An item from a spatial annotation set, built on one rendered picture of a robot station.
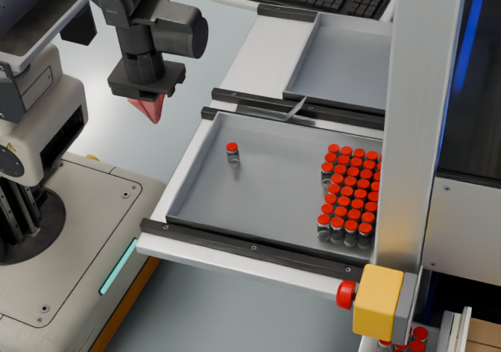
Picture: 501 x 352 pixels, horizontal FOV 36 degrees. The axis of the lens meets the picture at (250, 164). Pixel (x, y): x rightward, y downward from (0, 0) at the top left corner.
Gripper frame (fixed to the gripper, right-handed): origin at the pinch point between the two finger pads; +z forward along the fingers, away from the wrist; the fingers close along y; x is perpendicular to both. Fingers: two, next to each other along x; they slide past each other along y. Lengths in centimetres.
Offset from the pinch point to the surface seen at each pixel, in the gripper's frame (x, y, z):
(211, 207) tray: 0.4, 6.7, 20.0
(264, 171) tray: 10.6, 13.0, 20.0
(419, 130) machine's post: -12.6, 41.4, -18.9
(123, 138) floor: 89, -70, 107
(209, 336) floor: 23, -13, 108
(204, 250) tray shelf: -8.4, 8.8, 20.3
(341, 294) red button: -19.0, 34.4, 7.5
